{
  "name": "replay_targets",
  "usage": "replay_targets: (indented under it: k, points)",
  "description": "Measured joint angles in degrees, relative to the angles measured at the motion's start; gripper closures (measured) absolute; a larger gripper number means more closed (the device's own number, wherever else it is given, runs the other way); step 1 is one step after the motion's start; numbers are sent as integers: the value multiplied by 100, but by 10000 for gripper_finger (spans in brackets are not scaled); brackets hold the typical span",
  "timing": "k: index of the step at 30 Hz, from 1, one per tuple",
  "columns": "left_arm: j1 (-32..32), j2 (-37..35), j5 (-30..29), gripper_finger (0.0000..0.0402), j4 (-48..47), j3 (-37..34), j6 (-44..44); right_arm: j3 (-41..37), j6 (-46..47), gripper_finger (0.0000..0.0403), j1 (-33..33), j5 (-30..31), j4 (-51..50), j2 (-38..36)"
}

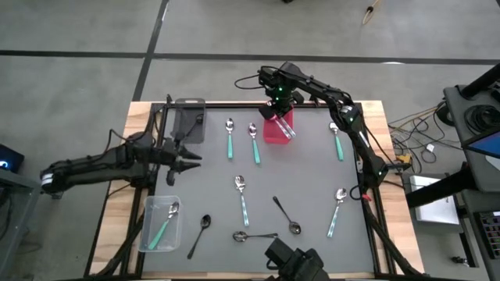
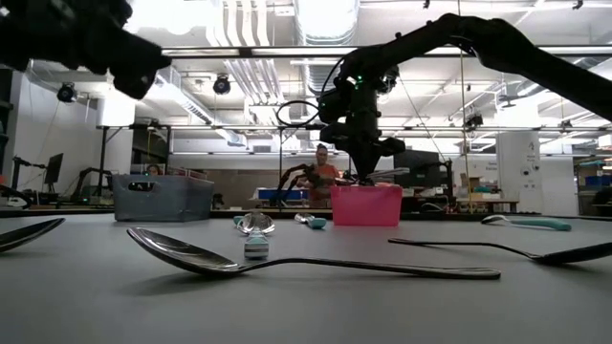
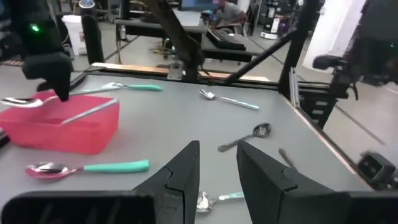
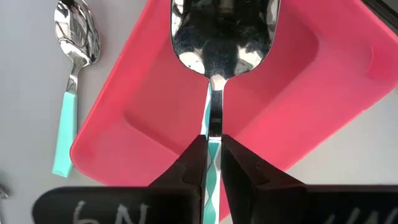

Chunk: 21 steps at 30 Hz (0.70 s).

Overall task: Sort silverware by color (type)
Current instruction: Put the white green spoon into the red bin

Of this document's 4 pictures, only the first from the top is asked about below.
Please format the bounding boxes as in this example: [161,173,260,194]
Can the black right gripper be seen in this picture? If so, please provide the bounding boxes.
[259,91,305,123]

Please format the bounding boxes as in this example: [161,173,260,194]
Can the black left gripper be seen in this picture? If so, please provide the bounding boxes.
[161,131,203,187]

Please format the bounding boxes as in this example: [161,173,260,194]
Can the green handled metal spoon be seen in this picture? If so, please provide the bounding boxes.
[248,123,262,165]
[328,121,345,162]
[224,118,235,160]
[147,201,180,251]

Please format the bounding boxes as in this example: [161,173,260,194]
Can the grey table mat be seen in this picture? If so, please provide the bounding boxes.
[142,105,376,274]

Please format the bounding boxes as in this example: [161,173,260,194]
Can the red plastic bin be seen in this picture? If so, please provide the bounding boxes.
[262,107,295,145]

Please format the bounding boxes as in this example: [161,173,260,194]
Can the dark grey plastic bin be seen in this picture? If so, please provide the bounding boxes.
[170,97,207,144]

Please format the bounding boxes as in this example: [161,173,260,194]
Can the clear plastic bin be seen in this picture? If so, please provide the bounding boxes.
[138,194,184,253]

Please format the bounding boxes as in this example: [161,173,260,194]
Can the black blocky equipment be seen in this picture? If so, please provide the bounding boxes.
[264,237,325,281]

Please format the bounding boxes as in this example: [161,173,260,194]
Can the grey desk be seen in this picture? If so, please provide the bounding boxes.
[0,167,66,270]

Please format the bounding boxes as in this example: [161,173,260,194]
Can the grey equipment cart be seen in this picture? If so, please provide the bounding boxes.
[443,64,500,196]

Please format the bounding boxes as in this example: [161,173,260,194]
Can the white box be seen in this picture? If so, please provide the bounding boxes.
[409,174,461,226]

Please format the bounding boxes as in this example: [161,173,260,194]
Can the dark monitor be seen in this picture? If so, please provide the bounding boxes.
[0,143,25,175]

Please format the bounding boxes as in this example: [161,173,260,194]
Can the blue screen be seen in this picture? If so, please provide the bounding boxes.
[466,130,500,160]

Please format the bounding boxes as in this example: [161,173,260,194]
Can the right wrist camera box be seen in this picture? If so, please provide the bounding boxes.
[257,65,292,103]

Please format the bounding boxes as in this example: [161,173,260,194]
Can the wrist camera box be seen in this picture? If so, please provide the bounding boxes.
[257,65,292,103]
[130,132,165,167]

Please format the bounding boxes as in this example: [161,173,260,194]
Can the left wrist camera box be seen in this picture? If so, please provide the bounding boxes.
[130,132,165,167]

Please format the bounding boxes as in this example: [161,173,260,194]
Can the floor cable bundle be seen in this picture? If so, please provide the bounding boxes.
[386,103,448,167]

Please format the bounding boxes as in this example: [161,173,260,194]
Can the yellow cable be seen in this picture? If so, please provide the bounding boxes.
[361,0,382,27]

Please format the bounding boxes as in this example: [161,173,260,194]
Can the coiled black cables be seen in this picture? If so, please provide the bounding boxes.
[464,104,500,136]

